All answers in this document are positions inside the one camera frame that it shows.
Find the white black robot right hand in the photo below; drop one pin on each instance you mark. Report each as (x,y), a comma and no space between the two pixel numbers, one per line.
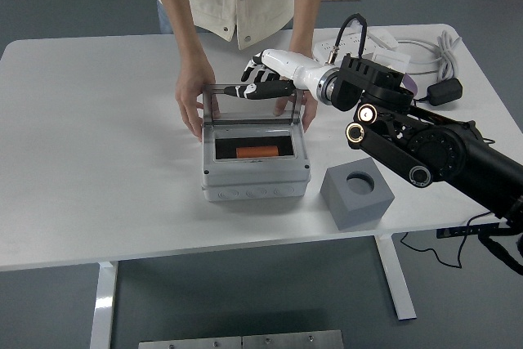
(294,67)

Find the person's left hand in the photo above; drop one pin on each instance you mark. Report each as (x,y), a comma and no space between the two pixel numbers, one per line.
(311,110)

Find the person's right hand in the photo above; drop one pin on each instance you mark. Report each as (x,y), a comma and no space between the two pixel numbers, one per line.
(192,91)

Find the transparent smoked box lid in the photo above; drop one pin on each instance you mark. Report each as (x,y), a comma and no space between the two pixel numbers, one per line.
(212,104)

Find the orange cylindrical battery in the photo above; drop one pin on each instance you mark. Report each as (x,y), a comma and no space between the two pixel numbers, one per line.
(257,151)

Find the grey plastic junction box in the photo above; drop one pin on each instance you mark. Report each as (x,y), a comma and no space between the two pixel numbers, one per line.
(253,177)

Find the person's left forearm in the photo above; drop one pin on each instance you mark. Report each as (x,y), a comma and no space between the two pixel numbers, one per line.
(306,10)

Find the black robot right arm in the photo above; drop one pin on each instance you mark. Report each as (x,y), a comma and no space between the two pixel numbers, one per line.
(449,148)

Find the person's right forearm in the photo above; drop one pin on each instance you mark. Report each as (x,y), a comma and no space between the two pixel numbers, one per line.
(180,18)

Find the small white flat box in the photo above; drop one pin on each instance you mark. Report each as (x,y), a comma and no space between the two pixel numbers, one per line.
(384,38)

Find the grey block battery holder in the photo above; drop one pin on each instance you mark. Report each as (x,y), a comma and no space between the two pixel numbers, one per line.
(359,210)

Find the white power strip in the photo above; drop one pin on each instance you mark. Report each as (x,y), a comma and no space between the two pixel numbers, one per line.
(323,46)

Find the black power adapter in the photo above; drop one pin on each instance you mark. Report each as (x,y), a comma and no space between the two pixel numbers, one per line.
(445,91)

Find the white table leg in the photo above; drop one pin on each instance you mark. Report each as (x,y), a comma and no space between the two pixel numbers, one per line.
(104,304)
(394,279)

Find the grey metal plate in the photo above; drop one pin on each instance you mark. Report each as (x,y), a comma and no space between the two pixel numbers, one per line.
(292,341)
(190,344)

